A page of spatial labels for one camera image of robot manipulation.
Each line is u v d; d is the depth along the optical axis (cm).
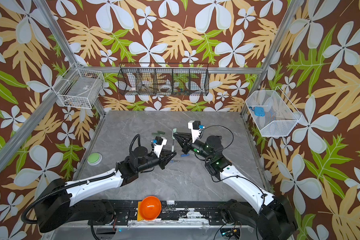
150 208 76
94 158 93
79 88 85
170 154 73
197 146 62
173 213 77
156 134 108
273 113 83
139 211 74
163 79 97
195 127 60
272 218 39
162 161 65
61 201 41
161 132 108
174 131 67
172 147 71
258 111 86
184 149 62
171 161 73
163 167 66
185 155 97
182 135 65
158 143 64
